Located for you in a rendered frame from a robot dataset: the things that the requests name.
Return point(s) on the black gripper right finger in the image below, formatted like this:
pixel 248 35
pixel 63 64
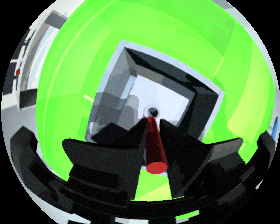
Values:
pixel 186 156

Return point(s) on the white plate with hole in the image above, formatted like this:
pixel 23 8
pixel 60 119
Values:
pixel 145 94

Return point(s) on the red peg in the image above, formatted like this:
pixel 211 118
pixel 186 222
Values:
pixel 155 162

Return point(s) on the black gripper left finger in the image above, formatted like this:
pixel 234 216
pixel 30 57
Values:
pixel 123 156

